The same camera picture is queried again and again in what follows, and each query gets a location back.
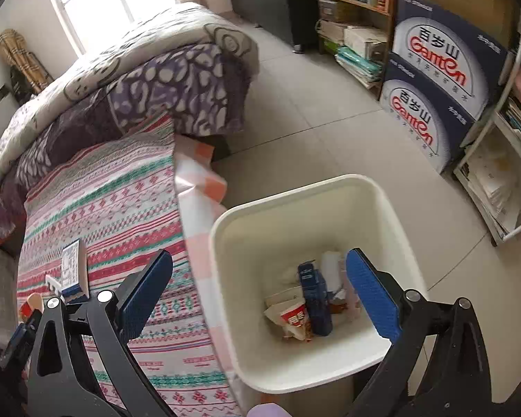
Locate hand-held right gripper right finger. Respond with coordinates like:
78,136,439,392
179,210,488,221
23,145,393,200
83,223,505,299
345,247,491,417

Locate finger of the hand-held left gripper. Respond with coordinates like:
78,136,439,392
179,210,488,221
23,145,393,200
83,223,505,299
0,310,45,371

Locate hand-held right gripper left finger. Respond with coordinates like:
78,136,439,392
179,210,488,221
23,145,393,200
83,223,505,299
28,249,176,417

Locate small peach plastic item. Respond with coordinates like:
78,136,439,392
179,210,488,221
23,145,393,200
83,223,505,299
19,293,43,323

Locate dark blue carton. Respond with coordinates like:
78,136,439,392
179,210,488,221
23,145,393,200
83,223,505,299
297,261,334,336

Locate beige red snack wrapper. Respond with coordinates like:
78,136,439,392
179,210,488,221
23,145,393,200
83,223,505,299
264,296,311,343

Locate cream plastic waste bin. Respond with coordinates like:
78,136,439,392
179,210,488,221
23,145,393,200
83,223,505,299
208,174,430,394

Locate white blue printed box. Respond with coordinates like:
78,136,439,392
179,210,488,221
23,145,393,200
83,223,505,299
60,240,89,304

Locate striped patterned tablecloth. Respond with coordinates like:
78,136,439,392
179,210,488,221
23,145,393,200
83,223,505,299
16,115,244,417

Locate pink checkered table cover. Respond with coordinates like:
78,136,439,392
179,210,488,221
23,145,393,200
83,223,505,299
173,134,261,417

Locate pile of white papers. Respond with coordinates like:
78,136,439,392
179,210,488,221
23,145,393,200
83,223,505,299
457,138,521,236

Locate blue water carton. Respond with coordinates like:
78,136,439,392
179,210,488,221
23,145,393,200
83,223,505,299
378,51,479,175
386,0,512,123

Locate white shelf unit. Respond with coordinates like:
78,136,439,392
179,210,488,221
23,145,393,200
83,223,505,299
453,9,521,247

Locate purple patterned bedsheet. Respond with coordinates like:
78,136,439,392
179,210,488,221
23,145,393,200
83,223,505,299
0,42,253,247

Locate stack of books on floor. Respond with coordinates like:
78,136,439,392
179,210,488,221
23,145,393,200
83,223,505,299
333,44,386,90

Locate white cartoon print quilt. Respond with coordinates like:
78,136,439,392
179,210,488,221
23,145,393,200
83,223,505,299
0,2,261,210

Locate black bag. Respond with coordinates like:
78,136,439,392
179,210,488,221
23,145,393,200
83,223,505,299
9,65,34,106

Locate small cardboard boxes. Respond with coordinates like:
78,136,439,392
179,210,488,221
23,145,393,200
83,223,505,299
316,0,390,60

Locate yellow plaid cloth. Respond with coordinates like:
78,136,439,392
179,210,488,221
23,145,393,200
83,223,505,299
0,28,56,97

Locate wooden bookshelf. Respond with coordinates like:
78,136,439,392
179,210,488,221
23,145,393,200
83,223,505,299
314,0,399,93

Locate black storage bench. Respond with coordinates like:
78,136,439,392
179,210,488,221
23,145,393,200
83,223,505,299
229,0,321,54

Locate window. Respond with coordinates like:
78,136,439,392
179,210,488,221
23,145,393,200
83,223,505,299
40,0,184,58

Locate brown cardboard box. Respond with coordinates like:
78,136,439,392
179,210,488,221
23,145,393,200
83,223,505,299
406,0,521,49

